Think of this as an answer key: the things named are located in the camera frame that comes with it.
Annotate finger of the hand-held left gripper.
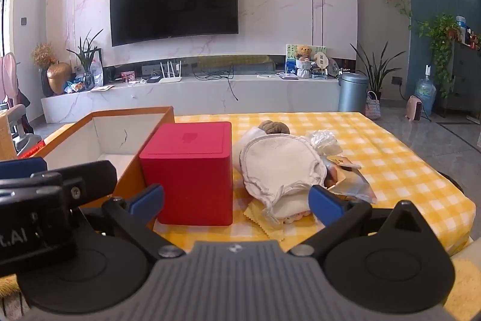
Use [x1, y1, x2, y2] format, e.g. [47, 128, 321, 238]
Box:
[30, 160, 118, 211]
[0, 157, 48, 181]

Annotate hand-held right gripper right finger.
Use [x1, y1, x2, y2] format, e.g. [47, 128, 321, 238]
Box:
[290, 185, 423, 264]

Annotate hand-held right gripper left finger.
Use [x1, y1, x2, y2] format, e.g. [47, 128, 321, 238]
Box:
[101, 184, 185, 262]

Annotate orange box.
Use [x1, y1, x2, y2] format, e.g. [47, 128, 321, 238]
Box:
[28, 106, 176, 231]

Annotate pink white crochet pouch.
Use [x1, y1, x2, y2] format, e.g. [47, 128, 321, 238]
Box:
[283, 212, 312, 226]

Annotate brown plush toy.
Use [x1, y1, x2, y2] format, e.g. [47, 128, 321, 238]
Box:
[256, 120, 292, 136]

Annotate grey chair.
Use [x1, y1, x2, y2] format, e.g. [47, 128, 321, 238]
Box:
[0, 104, 43, 157]

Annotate clear plastic packet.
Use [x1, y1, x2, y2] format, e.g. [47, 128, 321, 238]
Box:
[323, 153, 377, 205]

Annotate red cube box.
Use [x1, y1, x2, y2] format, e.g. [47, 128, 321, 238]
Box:
[139, 122, 234, 226]

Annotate yellow wipe cloth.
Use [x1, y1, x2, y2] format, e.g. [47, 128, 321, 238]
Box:
[244, 204, 301, 241]

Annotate yellow checkered tablecloth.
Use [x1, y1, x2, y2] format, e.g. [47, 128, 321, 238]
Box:
[43, 111, 472, 258]

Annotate pink fan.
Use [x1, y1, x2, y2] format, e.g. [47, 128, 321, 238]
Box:
[0, 52, 22, 108]

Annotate snack packets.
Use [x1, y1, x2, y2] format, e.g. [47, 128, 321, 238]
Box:
[63, 78, 86, 94]

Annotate golden vase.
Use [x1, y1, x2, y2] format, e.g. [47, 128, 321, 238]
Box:
[47, 61, 72, 95]

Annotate woven basket bag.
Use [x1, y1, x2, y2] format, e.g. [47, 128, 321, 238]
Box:
[364, 91, 381, 121]

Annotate dried flower bunch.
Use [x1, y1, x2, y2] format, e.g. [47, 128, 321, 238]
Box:
[32, 43, 57, 98]

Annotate white marble TV console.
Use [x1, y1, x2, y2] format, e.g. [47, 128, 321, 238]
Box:
[41, 74, 343, 125]

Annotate grey trash can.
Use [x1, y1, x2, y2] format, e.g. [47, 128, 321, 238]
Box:
[338, 71, 370, 114]

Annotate green plant in glass vase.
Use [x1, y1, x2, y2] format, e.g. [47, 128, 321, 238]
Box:
[66, 28, 104, 89]

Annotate white router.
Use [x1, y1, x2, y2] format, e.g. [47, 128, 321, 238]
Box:
[160, 60, 183, 84]

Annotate pink heater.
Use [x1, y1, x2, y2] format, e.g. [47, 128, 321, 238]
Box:
[407, 95, 425, 122]

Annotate long-leaf potted plant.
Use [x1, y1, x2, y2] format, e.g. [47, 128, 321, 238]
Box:
[351, 41, 407, 102]

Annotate green picture board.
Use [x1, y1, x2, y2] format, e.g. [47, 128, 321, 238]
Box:
[286, 44, 327, 76]

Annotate blue water jug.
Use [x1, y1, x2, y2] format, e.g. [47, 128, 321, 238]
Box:
[415, 64, 437, 117]

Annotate window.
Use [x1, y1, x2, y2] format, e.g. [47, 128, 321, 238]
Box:
[0, 0, 20, 58]

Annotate grey dresser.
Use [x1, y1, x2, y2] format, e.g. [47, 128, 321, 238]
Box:
[439, 39, 481, 116]

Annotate bushy potted plant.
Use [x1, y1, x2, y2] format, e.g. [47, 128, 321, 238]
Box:
[417, 14, 464, 98]

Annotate black photo frame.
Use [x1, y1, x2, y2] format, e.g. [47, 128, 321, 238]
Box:
[77, 48, 103, 76]

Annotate black power cable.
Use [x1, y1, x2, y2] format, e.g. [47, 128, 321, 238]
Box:
[191, 70, 240, 102]

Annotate black wall television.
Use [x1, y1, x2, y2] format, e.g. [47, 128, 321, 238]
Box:
[110, 0, 239, 47]

